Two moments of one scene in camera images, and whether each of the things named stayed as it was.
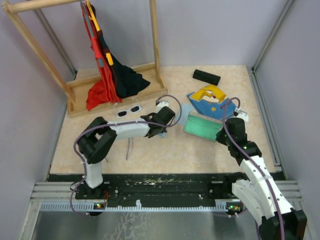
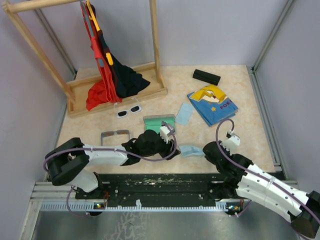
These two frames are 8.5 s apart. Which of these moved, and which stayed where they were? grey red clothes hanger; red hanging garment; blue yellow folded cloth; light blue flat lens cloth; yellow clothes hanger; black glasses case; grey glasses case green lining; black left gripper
Moved: black left gripper; grey glasses case green lining
Stayed: yellow clothes hanger; grey red clothes hanger; black glasses case; blue yellow folded cloth; red hanging garment; light blue flat lens cloth
